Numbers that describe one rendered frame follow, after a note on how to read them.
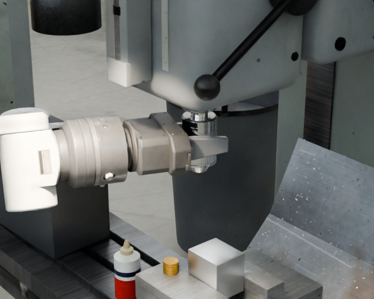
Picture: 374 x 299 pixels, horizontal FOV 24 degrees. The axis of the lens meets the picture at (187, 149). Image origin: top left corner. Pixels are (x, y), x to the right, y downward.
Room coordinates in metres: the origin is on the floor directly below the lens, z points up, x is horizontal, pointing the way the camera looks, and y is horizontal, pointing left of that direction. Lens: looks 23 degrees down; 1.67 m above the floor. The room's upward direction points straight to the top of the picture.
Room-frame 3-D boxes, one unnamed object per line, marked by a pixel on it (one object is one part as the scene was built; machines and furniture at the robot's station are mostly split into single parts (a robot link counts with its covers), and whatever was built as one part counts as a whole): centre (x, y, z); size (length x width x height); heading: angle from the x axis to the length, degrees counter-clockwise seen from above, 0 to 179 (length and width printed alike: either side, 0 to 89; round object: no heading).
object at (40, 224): (1.39, 0.25, 1.03); 0.22 x 0.12 x 0.20; 42
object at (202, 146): (1.04, -0.03, 1.23); 0.06 x 0.02 x 0.03; 109
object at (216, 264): (1.04, -0.04, 1.05); 0.06 x 0.05 x 0.06; 40
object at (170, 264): (1.05, 0.02, 1.05); 0.02 x 0.02 x 0.02
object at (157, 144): (1.04, 0.07, 1.23); 0.13 x 0.12 x 0.10; 19
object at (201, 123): (1.07, -0.02, 1.26); 0.05 x 0.05 x 0.01
